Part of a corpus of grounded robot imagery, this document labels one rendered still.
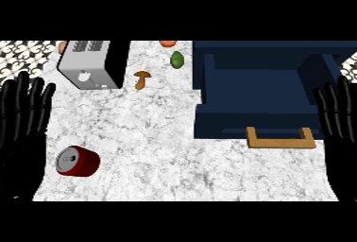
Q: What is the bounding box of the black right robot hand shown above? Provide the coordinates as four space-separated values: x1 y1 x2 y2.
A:
312 75 357 202

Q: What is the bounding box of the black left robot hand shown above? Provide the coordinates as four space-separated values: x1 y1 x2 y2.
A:
0 70 58 202

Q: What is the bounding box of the dark red can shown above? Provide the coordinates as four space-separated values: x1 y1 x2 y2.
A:
55 145 102 178

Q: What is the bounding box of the navy blue open drawer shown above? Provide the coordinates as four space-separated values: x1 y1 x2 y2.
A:
192 40 357 140

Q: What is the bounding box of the grey toaster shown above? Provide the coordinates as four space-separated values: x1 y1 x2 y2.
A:
56 40 133 91

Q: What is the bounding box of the brown mushroom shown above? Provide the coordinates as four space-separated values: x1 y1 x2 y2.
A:
133 70 154 91

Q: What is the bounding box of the green avocado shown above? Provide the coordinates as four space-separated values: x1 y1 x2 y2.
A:
168 50 186 69

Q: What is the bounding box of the wooden drawer handle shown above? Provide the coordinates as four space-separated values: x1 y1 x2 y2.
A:
244 126 319 149

